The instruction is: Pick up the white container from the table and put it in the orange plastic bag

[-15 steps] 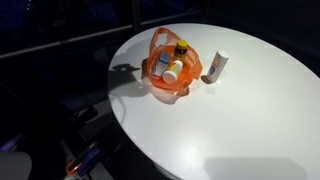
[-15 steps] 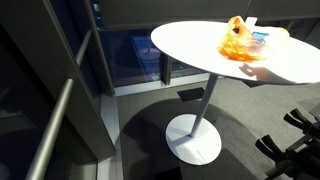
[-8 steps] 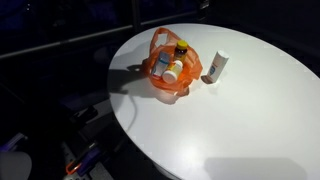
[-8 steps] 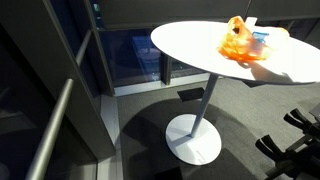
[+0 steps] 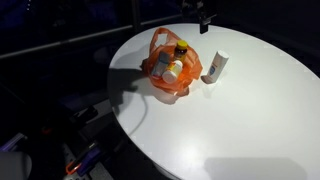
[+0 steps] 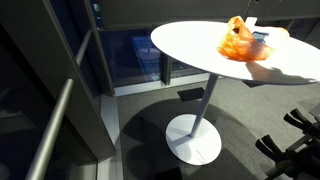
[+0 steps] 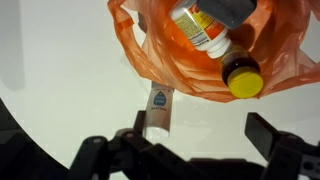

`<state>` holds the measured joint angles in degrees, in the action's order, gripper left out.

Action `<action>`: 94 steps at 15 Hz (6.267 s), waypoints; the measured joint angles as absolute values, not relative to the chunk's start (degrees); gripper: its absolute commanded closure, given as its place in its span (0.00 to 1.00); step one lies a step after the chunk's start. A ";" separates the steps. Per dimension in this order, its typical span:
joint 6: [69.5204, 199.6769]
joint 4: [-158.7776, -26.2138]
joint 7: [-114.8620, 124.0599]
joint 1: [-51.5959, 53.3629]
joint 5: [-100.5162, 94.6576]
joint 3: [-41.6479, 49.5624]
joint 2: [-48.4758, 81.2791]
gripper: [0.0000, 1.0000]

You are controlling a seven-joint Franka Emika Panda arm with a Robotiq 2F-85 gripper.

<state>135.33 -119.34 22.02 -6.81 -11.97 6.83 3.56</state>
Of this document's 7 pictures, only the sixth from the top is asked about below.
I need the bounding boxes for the white container with blue label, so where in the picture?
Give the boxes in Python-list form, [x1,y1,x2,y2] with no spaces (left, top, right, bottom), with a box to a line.
[244,16,270,44]

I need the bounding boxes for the orange plastic bag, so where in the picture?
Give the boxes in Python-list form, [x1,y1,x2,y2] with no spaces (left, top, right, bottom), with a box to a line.
[215,15,290,63]

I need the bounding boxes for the black stand legs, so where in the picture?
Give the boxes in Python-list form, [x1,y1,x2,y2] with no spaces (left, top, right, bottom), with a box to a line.
[254,107,320,180]

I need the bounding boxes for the white table pedestal with base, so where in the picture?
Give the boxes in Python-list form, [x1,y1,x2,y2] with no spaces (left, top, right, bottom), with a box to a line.
[165,73,223,166]

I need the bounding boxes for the dark window mullion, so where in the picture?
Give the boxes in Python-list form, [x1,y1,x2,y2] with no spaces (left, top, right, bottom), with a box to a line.
[162,54,173,86]

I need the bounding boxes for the black floor plate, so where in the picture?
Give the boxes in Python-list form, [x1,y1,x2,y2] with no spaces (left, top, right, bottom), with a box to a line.
[176,87,206,103]
[242,79,268,89]

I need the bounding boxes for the grey metal handrail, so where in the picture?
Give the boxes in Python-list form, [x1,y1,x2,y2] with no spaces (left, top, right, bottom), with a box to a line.
[74,29,93,66]
[24,78,75,180]

